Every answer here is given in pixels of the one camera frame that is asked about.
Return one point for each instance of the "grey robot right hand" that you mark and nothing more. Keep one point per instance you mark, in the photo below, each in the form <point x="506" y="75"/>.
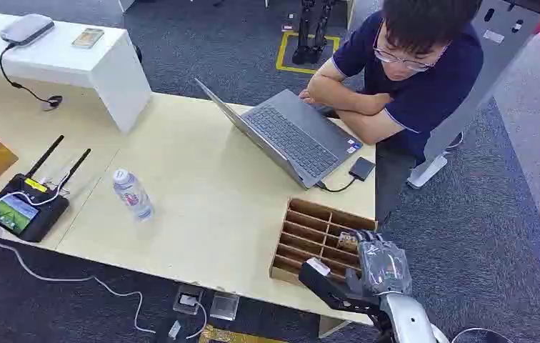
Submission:
<point x="383" y="267"/>

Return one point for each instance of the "small printed card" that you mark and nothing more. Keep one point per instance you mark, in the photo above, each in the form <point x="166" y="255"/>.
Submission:
<point x="347" y="241"/>

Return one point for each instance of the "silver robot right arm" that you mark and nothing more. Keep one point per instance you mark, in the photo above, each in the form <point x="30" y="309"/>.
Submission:
<point x="409" y="319"/>

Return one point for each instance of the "wooden slotted card box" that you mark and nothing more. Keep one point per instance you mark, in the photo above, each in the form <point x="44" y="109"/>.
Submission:
<point x="312" y="236"/>

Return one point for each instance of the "pale table leg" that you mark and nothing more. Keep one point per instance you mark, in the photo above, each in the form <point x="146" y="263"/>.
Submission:
<point x="332" y="326"/>

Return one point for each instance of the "black external drive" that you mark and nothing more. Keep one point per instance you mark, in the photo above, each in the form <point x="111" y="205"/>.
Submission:
<point x="362" y="169"/>

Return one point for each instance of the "grey open laptop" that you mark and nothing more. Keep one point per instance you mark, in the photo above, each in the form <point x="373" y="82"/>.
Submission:
<point x="293" y="137"/>

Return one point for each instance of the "square metal floor plate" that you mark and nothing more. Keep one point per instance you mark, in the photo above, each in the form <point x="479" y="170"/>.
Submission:
<point x="224" y="306"/>

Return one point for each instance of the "yellow patterned mat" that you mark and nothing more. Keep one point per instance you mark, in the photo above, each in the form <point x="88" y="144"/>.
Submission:
<point x="232" y="337"/>

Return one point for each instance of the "person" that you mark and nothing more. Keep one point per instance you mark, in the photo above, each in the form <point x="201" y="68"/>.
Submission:
<point x="416" y="85"/>

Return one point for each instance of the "floor power socket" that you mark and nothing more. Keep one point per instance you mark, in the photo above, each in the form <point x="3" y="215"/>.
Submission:
<point x="187" y="299"/>

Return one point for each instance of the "person's glasses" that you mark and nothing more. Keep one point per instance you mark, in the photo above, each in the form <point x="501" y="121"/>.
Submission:
<point x="400" y="60"/>

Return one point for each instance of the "white plug adaptor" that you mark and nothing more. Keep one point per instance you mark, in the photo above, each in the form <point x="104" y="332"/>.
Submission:
<point x="174" y="329"/>

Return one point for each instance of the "grey metal stand column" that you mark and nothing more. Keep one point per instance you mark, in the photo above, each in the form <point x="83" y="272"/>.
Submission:
<point x="487" y="71"/>

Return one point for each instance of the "black robot legs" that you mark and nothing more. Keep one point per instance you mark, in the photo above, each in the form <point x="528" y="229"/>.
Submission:
<point x="310" y="33"/>

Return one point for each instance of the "clear plastic water bottle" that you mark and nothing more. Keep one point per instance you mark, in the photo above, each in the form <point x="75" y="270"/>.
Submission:
<point x="132" y="195"/>

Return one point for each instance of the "black router with antennas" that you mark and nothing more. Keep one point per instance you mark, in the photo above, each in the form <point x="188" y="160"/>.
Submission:
<point x="31" y="208"/>

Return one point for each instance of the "white desk riser shelf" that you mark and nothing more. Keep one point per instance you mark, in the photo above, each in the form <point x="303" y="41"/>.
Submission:
<point x="85" y="66"/>

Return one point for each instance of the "grey flat device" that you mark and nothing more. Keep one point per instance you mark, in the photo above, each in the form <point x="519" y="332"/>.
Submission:
<point x="26" y="29"/>

